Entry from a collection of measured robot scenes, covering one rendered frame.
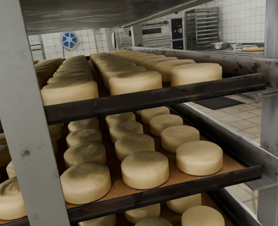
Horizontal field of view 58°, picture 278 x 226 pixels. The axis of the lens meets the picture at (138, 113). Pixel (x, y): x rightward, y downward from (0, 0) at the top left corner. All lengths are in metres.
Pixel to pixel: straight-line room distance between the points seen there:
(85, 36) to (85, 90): 5.83
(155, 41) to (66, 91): 5.21
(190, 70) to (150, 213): 0.20
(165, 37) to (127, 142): 5.14
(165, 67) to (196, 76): 0.06
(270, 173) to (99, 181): 0.17
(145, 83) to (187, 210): 0.19
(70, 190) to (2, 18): 0.15
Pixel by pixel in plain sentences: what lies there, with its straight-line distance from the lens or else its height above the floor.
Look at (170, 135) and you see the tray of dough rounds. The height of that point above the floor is 1.24.
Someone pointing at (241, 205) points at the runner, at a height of 1.15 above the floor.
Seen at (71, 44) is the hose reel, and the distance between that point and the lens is 5.88.
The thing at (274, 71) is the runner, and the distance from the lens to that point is 0.25.
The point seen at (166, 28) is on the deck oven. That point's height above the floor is 1.44.
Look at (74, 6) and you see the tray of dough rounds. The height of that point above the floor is 1.40.
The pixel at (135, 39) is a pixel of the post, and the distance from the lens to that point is 0.80.
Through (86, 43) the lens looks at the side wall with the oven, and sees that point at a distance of 6.04.
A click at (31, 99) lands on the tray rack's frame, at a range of 0.19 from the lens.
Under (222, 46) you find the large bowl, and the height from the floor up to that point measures 0.95.
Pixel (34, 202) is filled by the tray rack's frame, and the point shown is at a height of 1.25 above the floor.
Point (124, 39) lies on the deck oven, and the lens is 5.15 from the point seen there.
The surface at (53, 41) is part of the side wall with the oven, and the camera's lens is 5.98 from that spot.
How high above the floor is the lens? 1.37
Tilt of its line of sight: 17 degrees down
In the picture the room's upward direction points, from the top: 6 degrees counter-clockwise
